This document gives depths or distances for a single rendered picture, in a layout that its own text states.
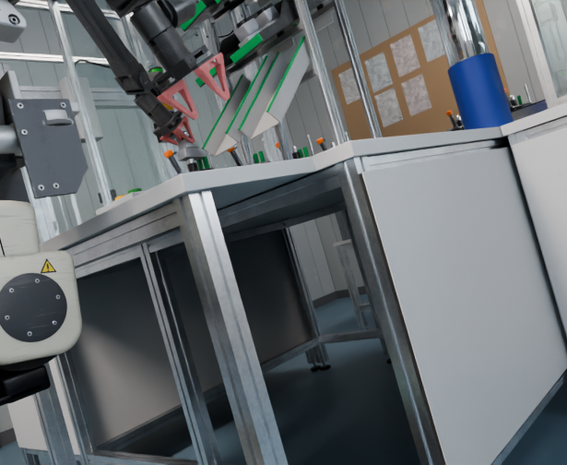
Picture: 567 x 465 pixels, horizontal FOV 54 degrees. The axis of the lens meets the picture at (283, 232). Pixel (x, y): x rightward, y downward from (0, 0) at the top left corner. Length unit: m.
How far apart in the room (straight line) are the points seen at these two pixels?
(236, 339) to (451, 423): 0.47
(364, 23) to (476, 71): 3.48
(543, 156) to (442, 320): 0.66
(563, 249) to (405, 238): 0.67
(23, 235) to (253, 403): 0.44
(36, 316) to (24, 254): 0.10
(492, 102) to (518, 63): 2.77
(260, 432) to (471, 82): 1.41
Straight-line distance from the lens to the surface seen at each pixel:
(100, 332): 2.32
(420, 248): 1.14
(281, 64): 1.58
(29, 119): 0.98
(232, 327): 0.89
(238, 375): 0.90
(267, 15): 1.51
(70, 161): 0.98
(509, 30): 4.79
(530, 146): 1.66
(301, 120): 5.83
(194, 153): 1.74
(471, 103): 1.99
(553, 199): 1.66
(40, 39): 4.69
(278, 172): 1.01
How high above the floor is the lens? 0.71
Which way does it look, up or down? 1 degrees up
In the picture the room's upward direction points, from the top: 16 degrees counter-clockwise
